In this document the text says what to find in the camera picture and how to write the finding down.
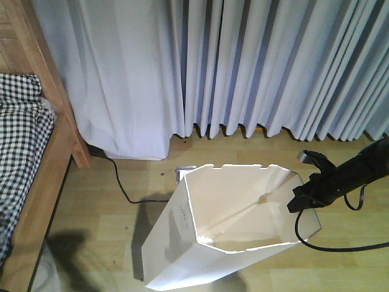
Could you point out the checkered folded duvet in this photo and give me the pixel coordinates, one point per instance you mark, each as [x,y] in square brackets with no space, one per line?
[25,132]

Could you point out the white plastic trash bin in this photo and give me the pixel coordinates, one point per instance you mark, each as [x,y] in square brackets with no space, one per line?
[221,220]

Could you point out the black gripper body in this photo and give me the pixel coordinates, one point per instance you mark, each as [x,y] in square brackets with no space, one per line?
[331,183]

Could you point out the wooden bed frame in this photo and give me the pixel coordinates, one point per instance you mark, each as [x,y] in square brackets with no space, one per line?
[24,51]

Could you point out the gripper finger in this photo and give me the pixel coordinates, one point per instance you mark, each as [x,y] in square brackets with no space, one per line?
[298,204]
[303,190]

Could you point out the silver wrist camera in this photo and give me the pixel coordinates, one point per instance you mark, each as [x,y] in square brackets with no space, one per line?
[303,157]

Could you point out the checkered pillow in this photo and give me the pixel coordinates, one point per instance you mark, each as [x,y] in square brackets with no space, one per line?
[20,89]

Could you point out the white floor power socket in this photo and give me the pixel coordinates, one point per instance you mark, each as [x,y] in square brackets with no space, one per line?
[181,171]

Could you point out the grey curtain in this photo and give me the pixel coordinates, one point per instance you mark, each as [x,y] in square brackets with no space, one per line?
[139,72]

